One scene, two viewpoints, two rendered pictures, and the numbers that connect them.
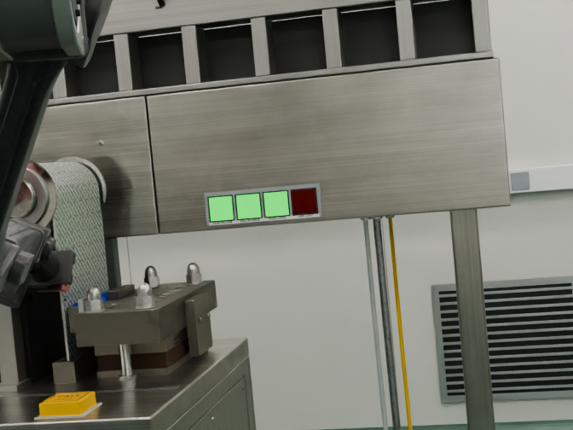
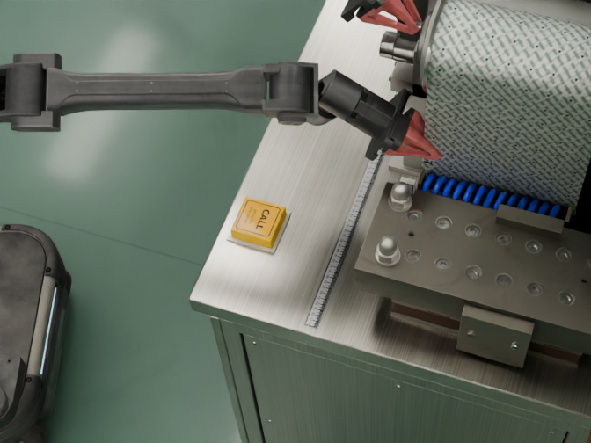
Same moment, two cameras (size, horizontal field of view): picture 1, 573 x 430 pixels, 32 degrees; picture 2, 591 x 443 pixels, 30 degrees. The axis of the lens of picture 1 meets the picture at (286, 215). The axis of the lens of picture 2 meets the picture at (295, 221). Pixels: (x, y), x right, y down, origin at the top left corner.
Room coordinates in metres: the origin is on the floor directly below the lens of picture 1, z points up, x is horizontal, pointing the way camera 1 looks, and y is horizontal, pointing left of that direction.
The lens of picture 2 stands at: (1.90, -0.55, 2.40)
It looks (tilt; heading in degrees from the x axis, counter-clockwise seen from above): 57 degrees down; 103
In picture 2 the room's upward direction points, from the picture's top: 6 degrees counter-clockwise
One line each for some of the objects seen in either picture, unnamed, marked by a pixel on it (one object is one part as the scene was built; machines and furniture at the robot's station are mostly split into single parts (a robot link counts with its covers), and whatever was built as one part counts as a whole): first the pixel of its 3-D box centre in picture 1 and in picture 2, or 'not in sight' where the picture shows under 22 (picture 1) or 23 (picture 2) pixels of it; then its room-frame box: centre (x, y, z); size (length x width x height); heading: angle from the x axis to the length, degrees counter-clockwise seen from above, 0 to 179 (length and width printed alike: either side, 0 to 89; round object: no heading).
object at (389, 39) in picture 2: not in sight; (389, 44); (1.81, 0.54, 1.18); 0.04 x 0.02 x 0.04; 79
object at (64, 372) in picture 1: (92, 357); not in sight; (1.99, 0.41, 0.92); 0.28 x 0.04 x 0.04; 169
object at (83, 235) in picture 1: (83, 262); (503, 156); (1.99, 0.41, 1.11); 0.23 x 0.01 x 0.18; 169
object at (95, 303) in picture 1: (94, 299); (400, 193); (1.85, 0.37, 1.05); 0.04 x 0.04 x 0.04
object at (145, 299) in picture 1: (144, 294); (388, 247); (1.84, 0.27, 1.05); 0.04 x 0.04 x 0.04
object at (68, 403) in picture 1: (67, 403); (259, 221); (1.62, 0.38, 0.91); 0.07 x 0.07 x 0.02; 79
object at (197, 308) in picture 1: (199, 323); (493, 337); (2.00, 0.19, 0.96); 0.10 x 0.03 x 0.11; 169
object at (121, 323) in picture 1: (152, 310); (501, 270); (2.00, 0.29, 1.00); 0.40 x 0.16 x 0.06; 169
